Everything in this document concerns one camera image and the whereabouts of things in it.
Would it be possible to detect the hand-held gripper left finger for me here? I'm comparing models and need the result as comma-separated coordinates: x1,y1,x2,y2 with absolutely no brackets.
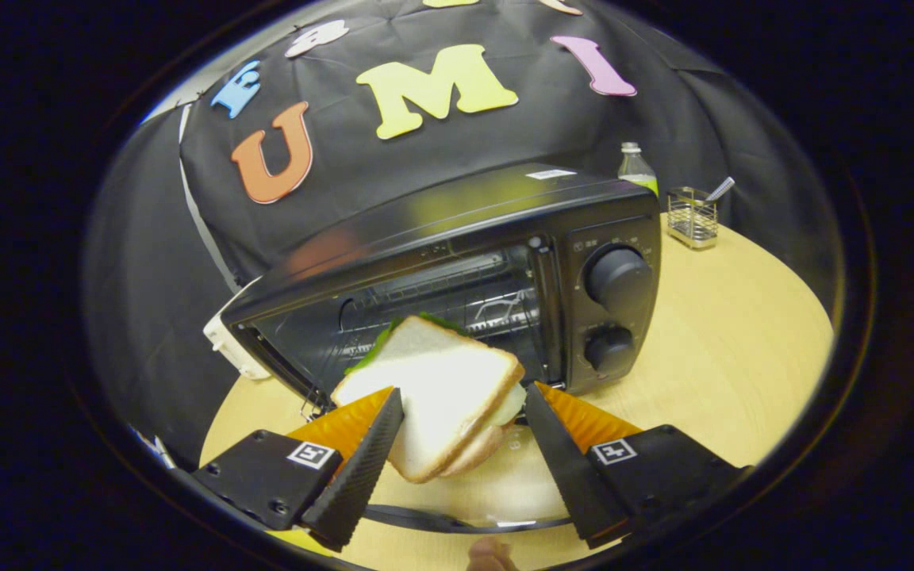
191,387,405,554

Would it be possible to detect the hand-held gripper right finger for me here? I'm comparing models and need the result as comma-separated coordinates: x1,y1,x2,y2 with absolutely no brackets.
524,382,751,550

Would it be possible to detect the toasted bread sandwich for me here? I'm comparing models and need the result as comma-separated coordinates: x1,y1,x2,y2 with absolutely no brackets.
330,312,528,485

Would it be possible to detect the black toaster oven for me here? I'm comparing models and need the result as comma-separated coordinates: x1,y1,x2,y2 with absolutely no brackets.
219,163,662,534

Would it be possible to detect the white pop-up toaster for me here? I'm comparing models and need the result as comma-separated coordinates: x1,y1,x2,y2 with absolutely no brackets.
203,278,271,381

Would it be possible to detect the wire mesh utensil holder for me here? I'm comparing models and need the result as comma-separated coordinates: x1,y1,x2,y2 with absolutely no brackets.
667,186,720,250

